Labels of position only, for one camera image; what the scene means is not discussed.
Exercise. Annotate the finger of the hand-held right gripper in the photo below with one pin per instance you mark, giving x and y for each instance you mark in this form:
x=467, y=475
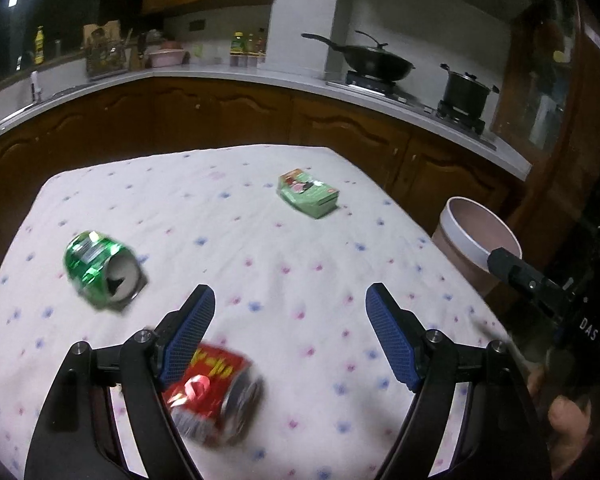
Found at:
x=520, y=275

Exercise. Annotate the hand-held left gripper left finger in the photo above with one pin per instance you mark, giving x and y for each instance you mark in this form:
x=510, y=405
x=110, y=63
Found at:
x=190, y=330

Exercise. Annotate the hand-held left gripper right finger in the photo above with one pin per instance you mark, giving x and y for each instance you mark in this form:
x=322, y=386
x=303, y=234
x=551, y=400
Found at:
x=390, y=332

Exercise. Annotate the crushed red can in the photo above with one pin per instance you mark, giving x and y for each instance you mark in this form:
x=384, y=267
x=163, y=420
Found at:
x=210, y=390

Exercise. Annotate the pink bin with white rim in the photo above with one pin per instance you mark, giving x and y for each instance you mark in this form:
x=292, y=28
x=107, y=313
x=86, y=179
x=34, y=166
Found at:
x=460, y=255

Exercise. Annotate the person's right hand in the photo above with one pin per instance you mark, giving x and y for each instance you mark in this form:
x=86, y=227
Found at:
x=570, y=430

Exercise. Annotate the dotted white tablecloth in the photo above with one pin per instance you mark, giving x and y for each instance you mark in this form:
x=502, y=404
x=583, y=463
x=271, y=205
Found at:
x=260, y=260

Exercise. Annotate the crushed green can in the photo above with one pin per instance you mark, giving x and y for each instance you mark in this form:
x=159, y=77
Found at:
x=92, y=265

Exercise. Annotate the green drink carton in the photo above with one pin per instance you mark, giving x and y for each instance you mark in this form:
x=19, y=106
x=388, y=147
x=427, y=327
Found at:
x=307, y=192

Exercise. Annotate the black cooking pot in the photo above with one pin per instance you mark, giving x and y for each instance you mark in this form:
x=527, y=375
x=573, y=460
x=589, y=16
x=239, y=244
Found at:
x=465, y=92

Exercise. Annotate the wooden glass door cabinet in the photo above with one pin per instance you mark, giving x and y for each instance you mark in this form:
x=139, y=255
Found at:
x=540, y=85

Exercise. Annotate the gas stove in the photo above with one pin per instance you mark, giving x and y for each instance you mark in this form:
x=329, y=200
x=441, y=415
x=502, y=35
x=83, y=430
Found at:
x=410, y=102

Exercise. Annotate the brown wooden lower cabinets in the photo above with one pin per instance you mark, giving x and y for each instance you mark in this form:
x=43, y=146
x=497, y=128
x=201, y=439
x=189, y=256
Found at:
x=180, y=115

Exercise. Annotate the black wok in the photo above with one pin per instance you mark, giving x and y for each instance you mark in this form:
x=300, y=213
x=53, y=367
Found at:
x=377, y=62

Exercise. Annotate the white kitchen counter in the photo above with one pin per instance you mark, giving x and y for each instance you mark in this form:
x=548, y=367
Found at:
x=220, y=72

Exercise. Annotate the pink plastic basin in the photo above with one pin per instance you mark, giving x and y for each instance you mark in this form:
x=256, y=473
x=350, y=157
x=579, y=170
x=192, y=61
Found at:
x=166, y=57

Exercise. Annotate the white faucet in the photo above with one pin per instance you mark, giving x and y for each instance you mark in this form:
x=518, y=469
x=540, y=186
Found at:
x=36, y=87

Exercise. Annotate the green bottle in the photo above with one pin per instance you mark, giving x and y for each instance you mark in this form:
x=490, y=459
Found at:
x=237, y=44

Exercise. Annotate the yellow bottle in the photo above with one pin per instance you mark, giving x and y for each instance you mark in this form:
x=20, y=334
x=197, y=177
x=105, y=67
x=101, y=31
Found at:
x=39, y=45

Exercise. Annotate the dark wall socket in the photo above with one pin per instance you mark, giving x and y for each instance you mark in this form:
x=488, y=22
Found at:
x=196, y=25

